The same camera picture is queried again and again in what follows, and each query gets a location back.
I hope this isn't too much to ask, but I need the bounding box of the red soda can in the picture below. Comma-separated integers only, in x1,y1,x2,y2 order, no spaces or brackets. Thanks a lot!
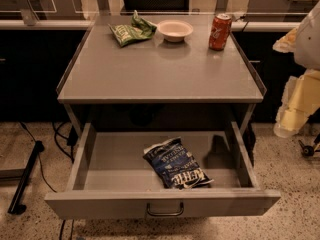
209,13,232,51

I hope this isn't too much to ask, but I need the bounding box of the black caster wheel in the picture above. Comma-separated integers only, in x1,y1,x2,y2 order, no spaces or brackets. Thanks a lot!
298,134,320,157

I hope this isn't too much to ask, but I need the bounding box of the open grey drawer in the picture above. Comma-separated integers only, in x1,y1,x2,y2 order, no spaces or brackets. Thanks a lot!
45,122,281,219

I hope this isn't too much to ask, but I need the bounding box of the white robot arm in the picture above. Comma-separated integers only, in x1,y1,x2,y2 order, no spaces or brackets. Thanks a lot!
273,2,320,138

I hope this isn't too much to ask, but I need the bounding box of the white bowl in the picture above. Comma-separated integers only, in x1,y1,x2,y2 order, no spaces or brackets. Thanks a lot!
157,20,193,43

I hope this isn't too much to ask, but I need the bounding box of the black floor cable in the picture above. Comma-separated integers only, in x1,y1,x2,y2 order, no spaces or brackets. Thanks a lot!
18,121,58,194

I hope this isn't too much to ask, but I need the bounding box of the green chip bag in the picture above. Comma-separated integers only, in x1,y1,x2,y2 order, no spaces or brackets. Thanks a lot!
109,11,157,47

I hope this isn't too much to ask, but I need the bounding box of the blue chip bag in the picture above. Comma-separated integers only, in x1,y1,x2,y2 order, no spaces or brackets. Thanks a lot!
143,137,212,189

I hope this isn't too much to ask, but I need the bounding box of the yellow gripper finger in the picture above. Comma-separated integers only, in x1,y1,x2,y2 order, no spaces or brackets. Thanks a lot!
273,27,298,53
273,69,320,138

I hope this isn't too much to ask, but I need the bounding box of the grey counter cabinet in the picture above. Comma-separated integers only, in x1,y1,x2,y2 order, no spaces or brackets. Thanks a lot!
58,15,265,131

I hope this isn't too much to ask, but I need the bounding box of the black drawer handle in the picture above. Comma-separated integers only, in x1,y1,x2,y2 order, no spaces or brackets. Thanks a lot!
146,202,184,217

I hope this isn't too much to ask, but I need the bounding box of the black floor stand bar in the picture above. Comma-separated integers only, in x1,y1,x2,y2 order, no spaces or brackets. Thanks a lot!
8,141,44,215

